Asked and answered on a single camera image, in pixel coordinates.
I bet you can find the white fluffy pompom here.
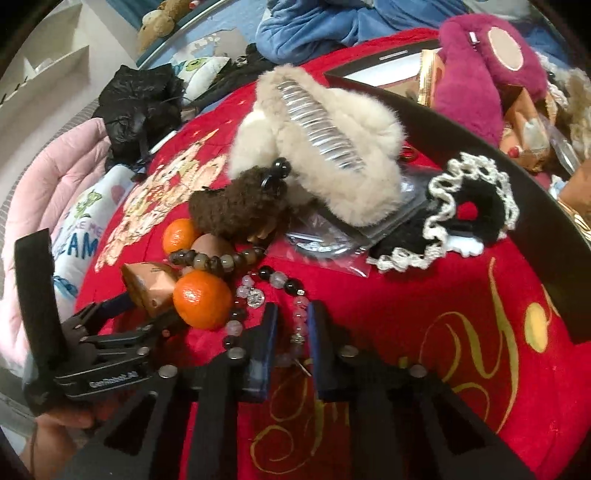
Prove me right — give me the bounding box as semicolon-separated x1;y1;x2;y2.
228;109;287;180

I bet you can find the white wall shelf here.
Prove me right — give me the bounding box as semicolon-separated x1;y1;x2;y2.
1;1;89;128

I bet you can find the black shallow box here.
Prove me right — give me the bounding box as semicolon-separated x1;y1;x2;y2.
325;69;591;344

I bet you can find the magenta plush hair clip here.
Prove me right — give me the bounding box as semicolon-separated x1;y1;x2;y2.
433;14;548;147

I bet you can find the small monster print pillow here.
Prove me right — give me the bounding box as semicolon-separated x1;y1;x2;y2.
175;57;230;106

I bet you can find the cream fuzzy hair clip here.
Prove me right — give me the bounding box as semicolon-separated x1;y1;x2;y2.
565;69;591;161

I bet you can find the beige fur hair claw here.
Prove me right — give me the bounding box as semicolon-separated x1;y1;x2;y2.
256;65;406;227

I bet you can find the brown teddy bear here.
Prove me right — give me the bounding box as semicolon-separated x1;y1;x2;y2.
137;0;192;55

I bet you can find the black white lace scrunchie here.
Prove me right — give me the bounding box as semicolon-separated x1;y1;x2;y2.
367;152;520;273

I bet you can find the chocolate ball packet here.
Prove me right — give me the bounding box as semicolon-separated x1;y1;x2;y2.
499;88;550;173
121;262;178;318
558;159;591;242

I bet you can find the dark brown fuzzy hair clip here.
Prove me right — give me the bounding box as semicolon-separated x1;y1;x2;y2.
188;157;291;242

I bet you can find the pink quilted comforter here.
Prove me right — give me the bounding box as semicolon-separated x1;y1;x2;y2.
1;118;110;377

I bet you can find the monster scream print pillow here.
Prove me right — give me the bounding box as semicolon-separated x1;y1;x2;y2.
52;164;134;322

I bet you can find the chocolate packet in box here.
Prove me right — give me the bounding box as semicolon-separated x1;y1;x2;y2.
417;49;445;107

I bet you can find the silver coin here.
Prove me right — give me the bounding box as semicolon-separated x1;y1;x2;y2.
266;212;370;278

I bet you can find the red plush blanket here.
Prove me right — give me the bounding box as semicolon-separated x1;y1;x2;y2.
75;28;591;480

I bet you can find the black puffy jacket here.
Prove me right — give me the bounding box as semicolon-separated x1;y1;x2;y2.
93;64;183;170

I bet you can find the crystal bead bracelet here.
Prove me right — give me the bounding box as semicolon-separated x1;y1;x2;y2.
221;264;312;365

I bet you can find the person left hand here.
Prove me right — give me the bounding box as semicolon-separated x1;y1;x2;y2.
20;398;120;479

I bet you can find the blue monster print blanket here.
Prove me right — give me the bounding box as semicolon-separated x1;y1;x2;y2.
256;0;468;65

